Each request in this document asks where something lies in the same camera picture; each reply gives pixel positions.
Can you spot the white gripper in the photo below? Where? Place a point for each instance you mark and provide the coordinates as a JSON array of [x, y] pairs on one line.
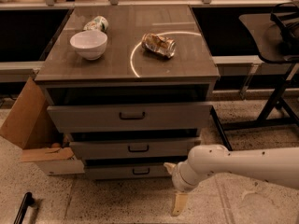
[[178, 178]]

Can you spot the grey bottom drawer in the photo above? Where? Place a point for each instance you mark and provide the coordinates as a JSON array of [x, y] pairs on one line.
[[143, 170]]

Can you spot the grey drawer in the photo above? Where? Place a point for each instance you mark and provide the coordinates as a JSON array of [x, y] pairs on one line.
[[125, 149], [143, 170], [137, 117]]

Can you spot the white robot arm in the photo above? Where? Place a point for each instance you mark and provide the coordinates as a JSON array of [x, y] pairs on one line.
[[275, 165]]

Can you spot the grey middle drawer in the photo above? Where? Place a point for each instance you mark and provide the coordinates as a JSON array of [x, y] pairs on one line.
[[125, 149]]

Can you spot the grey top drawer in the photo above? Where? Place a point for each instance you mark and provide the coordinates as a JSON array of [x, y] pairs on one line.
[[137, 117]]

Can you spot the grey drawer cabinet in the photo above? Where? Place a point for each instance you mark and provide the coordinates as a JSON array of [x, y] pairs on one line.
[[127, 74]]

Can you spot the open cardboard box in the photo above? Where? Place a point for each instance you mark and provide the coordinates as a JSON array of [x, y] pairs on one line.
[[29, 127]]

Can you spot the crushed metal can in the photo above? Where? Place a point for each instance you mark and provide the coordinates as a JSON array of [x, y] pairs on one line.
[[160, 45]]

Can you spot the black bar on floor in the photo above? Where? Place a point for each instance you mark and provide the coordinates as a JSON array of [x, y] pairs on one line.
[[27, 201]]

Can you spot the white ceramic bowl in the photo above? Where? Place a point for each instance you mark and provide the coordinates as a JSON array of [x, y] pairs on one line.
[[90, 44]]

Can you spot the black side table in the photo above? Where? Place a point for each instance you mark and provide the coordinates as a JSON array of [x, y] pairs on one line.
[[277, 44]]

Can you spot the lying printed paper cup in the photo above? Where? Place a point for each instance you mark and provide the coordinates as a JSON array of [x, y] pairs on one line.
[[99, 23]]

